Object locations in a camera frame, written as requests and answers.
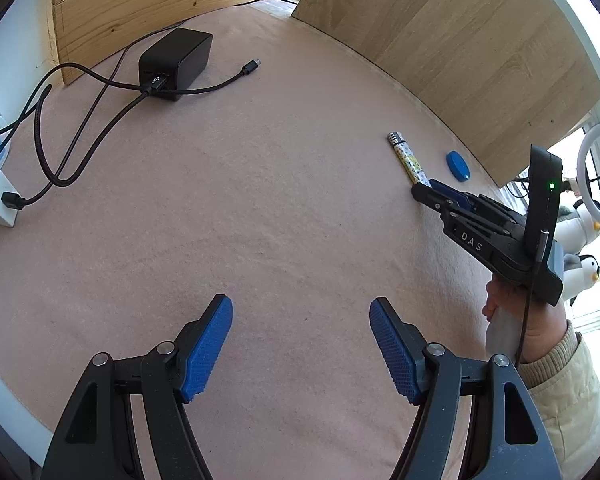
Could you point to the person's right forearm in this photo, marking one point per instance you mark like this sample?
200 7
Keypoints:
569 400

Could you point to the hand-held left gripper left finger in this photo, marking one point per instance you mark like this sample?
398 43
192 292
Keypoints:
207 345

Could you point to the small penguin plush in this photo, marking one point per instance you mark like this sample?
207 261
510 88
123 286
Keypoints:
587 270

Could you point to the pine plank board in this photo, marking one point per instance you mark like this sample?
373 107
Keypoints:
155 5

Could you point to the black power adapter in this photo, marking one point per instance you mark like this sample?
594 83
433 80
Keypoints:
177 55

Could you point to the light oak wood panel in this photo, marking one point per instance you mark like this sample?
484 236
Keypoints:
454 45

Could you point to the yellow patterned lighter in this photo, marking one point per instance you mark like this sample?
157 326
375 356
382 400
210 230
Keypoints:
404 157

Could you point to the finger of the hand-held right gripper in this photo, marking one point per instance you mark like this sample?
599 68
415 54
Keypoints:
429 200
449 191

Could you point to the person's right hand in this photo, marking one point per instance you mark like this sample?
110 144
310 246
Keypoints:
544 330

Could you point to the blue round lid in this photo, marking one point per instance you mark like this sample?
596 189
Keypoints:
458 166

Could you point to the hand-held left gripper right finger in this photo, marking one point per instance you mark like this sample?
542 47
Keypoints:
394 350

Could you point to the large penguin plush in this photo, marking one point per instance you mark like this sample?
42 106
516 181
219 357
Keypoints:
584 225

